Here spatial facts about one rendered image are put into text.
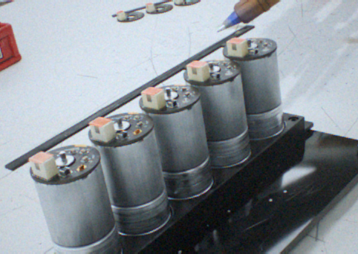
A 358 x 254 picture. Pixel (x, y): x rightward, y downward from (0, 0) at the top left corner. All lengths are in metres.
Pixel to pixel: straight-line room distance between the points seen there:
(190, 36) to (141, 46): 0.04
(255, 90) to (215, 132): 0.03
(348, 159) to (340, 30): 0.20
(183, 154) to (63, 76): 0.24
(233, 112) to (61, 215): 0.09
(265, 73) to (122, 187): 0.09
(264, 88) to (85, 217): 0.11
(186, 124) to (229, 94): 0.03
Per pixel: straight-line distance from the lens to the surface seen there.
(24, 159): 0.24
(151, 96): 0.25
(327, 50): 0.46
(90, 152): 0.24
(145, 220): 0.26
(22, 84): 0.50
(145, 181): 0.25
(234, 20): 0.23
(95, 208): 0.23
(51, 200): 0.23
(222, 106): 0.28
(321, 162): 0.31
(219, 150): 0.29
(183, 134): 0.26
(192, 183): 0.27
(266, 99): 0.30
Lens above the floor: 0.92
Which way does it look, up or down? 27 degrees down
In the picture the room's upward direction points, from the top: 10 degrees counter-clockwise
